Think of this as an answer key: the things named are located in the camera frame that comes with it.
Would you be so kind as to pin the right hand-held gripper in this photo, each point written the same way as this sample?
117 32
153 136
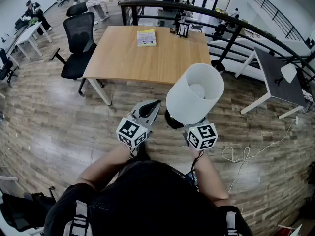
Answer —
201 136

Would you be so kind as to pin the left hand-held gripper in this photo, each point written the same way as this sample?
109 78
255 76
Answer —
131 133

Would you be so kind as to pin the person's left forearm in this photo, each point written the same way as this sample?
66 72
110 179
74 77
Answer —
108 163

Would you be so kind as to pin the person's right forearm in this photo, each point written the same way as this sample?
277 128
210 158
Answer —
211 178

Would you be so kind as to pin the yellow book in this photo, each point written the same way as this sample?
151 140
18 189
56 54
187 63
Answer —
146 38

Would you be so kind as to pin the black round bin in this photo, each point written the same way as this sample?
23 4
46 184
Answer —
218 66

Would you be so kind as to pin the dark eyeglasses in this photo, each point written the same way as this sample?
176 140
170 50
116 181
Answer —
173 30

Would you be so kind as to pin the person's black shirt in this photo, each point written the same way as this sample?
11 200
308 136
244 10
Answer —
147 200

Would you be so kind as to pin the black mesh office chair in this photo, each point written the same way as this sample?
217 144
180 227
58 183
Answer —
78 48

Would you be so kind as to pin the white power strip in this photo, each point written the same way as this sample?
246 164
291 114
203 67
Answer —
297 120

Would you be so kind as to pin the dark table with white legs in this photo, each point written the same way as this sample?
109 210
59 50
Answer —
278 75

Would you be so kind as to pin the checked cloth table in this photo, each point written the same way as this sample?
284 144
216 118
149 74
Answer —
103 0

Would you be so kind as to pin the black curved railing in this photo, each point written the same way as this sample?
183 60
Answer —
233 21

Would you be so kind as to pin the red and white box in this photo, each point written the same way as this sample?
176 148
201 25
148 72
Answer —
289 230

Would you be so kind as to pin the black straight railing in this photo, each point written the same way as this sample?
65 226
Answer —
278 13

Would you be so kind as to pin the black picture frame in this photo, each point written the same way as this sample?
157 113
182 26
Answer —
182 30

